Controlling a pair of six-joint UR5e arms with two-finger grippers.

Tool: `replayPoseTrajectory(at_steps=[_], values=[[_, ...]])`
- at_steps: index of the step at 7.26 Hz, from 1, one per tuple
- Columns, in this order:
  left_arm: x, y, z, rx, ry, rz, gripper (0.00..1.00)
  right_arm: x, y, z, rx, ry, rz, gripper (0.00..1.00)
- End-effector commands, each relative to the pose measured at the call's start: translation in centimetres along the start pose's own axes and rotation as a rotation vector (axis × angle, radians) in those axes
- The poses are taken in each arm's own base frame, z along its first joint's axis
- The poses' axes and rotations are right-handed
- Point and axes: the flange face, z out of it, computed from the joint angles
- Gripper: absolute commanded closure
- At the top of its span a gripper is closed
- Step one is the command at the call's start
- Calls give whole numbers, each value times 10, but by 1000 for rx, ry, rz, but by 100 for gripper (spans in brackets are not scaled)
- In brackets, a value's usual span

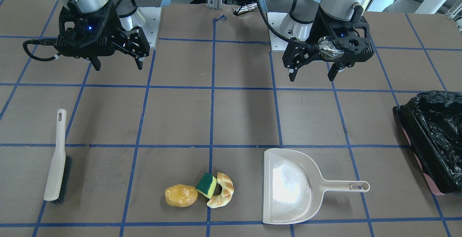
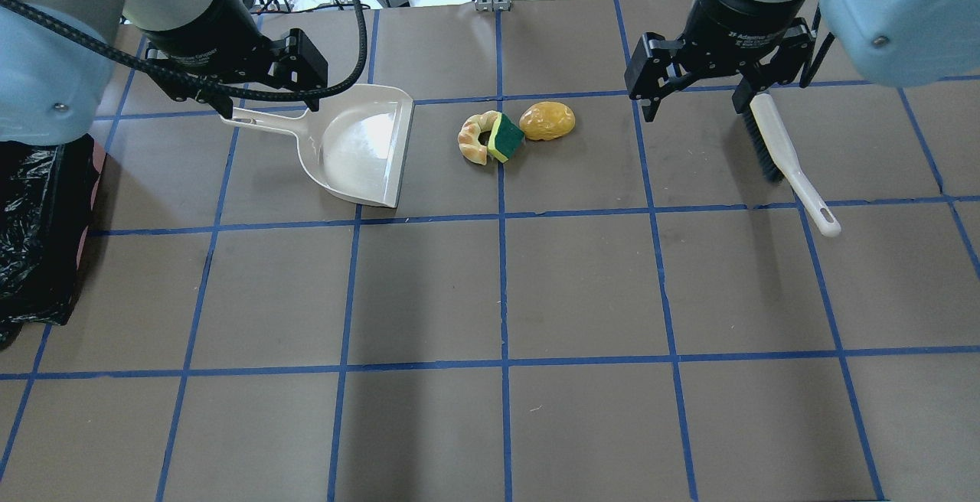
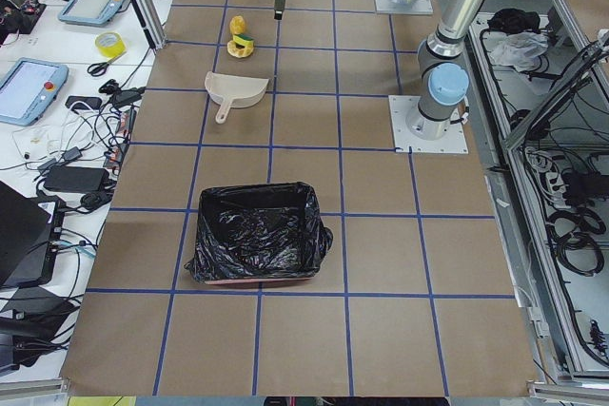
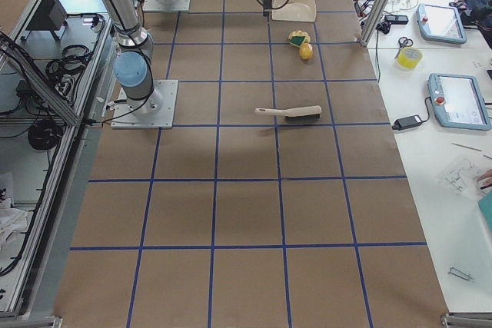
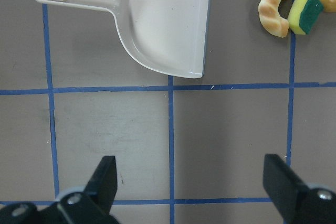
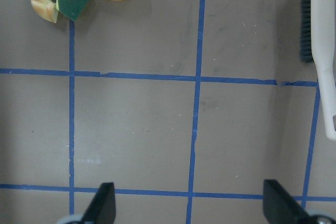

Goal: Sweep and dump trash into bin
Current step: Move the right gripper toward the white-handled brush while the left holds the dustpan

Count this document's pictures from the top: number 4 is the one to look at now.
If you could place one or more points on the black monitor on shelf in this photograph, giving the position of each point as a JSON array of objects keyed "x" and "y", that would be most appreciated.
[{"x": 50, "y": 15}]

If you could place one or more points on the black handled scissors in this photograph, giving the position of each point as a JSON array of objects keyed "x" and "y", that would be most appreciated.
[{"x": 402, "y": 43}]

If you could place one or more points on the white crumpled cloth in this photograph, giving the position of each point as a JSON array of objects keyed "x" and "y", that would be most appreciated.
[{"x": 14, "y": 221}]

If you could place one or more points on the black power adapter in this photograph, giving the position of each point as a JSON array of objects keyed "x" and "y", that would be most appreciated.
[{"x": 408, "y": 122}]

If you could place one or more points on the metal clip on table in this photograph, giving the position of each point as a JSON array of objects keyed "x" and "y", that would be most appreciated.
[{"x": 453, "y": 271}]

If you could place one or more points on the teach pendant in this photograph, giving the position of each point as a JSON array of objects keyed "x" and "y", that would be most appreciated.
[
  {"x": 440, "y": 23},
  {"x": 457, "y": 102}
]

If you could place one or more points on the yellow green sponge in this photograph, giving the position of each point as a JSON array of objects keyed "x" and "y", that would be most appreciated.
[{"x": 298, "y": 37}]

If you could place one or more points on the near teach pendant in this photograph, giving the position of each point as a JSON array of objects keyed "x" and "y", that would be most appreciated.
[{"x": 457, "y": 102}]

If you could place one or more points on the yellow tape roll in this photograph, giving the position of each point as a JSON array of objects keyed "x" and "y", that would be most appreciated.
[{"x": 409, "y": 57}]

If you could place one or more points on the beige plastic dustpan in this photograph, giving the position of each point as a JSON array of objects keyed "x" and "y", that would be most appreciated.
[{"x": 294, "y": 10}]

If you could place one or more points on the clear plastic package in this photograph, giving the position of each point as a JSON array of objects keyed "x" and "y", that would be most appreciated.
[{"x": 461, "y": 177}]

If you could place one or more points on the far teach pendant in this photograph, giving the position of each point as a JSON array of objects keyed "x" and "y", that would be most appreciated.
[{"x": 440, "y": 23}]

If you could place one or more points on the beige hand brush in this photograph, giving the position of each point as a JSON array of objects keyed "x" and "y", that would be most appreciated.
[{"x": 308, "y": 113}]

